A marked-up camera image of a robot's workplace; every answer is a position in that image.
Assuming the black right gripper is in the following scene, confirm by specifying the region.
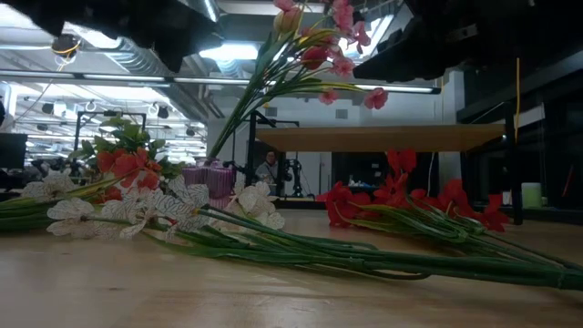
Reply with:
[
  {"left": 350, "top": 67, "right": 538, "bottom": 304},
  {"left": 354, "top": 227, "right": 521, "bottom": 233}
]
[{"left": 353, "top": 0, "right": 583, "bottom": 83}]

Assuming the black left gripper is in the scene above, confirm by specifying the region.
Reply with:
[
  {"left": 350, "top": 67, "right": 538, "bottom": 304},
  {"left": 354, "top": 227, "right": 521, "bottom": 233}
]
[{"left": 0, "top": 0, "right": 224, "bottom": 74}]

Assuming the pink artificial flower bunch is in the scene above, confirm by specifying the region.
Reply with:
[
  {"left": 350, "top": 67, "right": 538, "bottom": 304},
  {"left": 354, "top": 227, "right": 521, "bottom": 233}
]
[{"left": 207, "top": 0, "right": 391, "bottom": 159}]

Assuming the orange artificial flower bunch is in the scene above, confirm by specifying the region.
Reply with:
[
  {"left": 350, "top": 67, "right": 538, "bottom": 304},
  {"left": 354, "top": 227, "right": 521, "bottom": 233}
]
[{"left": 0, "top": 146, "right": 164, "bottom": 231}]

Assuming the red artificial flower bunch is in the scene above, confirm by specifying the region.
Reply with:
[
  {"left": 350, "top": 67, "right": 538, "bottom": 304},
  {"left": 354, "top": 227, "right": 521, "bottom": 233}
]
[{"left": 316, "top": 148, "right": 583, "bottom": 272}]

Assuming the purple ribbed glass vase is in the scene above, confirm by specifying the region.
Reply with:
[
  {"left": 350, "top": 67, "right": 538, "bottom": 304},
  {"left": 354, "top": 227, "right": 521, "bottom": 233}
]
[{"left": 181, "top": 158, "right": 238, "bottom": 210}]

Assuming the white artificial flower bunch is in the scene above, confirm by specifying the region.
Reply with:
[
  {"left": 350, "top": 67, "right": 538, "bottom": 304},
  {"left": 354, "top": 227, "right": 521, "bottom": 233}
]
[{"left": 20, "top": 170, "right": 583, "bottom": 291}]

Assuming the long light bar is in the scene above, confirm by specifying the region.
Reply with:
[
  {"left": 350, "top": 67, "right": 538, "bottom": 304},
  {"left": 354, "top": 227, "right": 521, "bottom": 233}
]
[{"left": 0, "top": 68, "right": 442, "bottom": 96}]

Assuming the black round ceiling device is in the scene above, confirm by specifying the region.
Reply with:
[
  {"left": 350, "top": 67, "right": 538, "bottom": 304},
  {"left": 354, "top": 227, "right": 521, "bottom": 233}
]
[{"left": 49, "top": 34, "right": 83, "bottom": 59}]

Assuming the green plant in white pot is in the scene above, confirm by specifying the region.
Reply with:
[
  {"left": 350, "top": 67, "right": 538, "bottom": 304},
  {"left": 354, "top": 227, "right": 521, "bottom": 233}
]
[{"left": 67, "top": 114, "right": 188, "bottom": 195}]

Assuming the person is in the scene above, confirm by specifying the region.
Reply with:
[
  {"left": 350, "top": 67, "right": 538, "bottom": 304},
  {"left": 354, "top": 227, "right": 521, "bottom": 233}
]
[{"left": 253, "top": 149, "right": 281, "bottom": 186}]

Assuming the dark monitor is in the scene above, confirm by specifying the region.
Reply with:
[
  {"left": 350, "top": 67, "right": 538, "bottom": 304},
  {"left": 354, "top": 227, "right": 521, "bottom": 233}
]
[{"left": 0, "top": 132, "right": 28, "bottom": 170}]

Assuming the pale green cup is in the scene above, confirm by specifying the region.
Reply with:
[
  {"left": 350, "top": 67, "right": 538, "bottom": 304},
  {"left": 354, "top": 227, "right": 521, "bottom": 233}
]
[{"left": 521, "top": 181, "right": 543, "bottom": 209}]

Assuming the wooden shelf with black frame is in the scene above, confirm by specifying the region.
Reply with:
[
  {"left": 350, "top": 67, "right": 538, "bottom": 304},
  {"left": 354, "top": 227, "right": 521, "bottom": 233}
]
[{"left": 243, "top": 108, "right": 525, "bottom": 227}]

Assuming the yellow cable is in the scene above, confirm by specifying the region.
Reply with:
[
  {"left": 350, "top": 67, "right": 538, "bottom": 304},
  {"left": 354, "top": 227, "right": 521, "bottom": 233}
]
[{"left": 514, "top": 56, "right": 522, "bottom": 143}]

